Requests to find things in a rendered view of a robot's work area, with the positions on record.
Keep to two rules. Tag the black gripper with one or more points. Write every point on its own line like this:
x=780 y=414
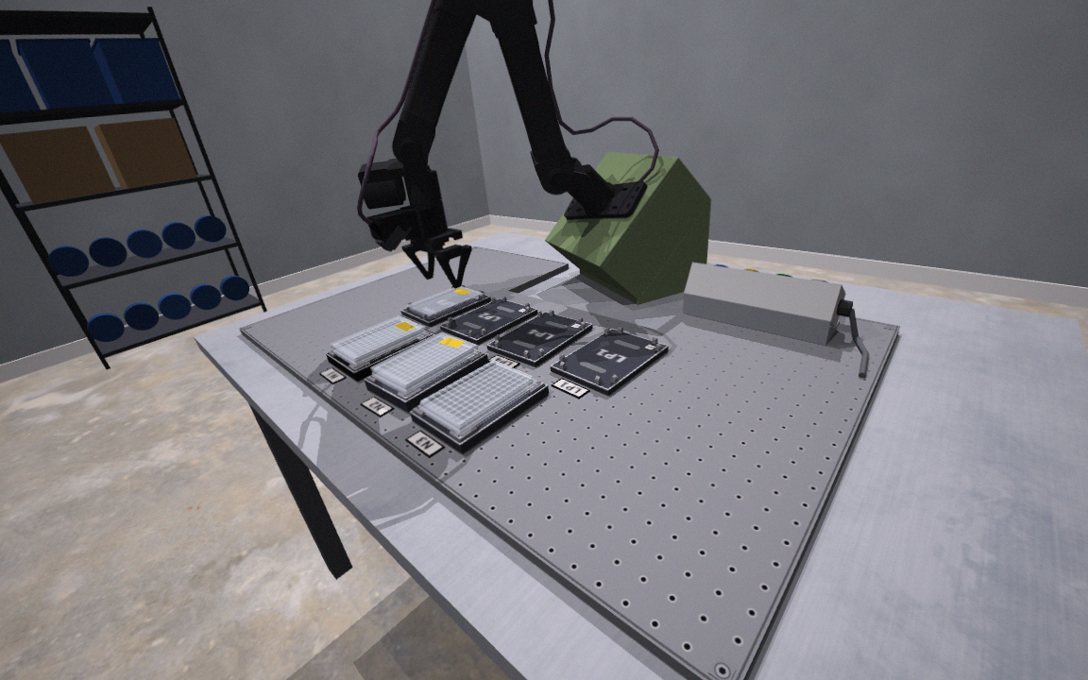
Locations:
x=434 y=245

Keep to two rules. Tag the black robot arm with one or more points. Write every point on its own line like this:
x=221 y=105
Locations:
x=440 y=53

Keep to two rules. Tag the white well plate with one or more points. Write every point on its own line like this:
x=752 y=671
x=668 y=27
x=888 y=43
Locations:
x=477 y=397
x=429 y=380
x=382 y=353

